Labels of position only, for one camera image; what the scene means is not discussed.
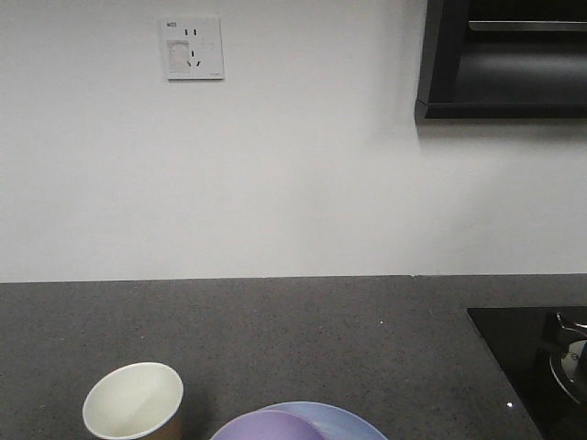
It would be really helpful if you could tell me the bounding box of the purple plastic bowl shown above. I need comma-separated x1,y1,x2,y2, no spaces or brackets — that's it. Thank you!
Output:
211,410,325,440

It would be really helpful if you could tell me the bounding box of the steel gas burner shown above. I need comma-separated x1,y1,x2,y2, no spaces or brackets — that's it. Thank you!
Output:
549,312,586,406

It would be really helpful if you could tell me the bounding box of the black range hood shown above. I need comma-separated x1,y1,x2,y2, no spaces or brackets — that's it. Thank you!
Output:
415,1,586,122

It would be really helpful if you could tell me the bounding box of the light blue plate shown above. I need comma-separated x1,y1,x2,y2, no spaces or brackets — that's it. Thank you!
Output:
260,401,387,440

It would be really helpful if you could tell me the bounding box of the white wall socket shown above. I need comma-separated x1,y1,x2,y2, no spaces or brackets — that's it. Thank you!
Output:
160,15,226,81

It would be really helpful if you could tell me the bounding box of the brown paper cup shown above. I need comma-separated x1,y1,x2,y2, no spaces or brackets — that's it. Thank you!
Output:
82,362,184,440

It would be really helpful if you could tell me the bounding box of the black glass cooktop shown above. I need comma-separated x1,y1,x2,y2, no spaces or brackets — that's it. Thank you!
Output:
468,305,586,439

